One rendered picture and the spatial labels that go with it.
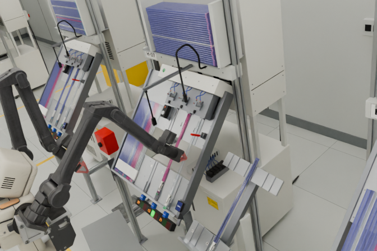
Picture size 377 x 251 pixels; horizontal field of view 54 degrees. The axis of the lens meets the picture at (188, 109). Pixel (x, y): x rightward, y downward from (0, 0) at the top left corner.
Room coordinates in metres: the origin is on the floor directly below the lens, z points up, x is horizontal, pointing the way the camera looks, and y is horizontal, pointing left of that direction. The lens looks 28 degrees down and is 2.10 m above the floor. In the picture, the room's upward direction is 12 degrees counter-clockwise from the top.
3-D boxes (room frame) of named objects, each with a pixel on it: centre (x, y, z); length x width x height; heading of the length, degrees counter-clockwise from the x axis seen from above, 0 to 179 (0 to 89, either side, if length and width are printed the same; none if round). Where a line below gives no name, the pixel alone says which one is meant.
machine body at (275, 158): (2.08, -0.15, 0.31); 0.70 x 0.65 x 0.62; 36
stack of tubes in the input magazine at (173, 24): (1.96, -0.08, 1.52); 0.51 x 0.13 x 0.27; 36
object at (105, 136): (2.40, 0.65, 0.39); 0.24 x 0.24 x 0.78; 36
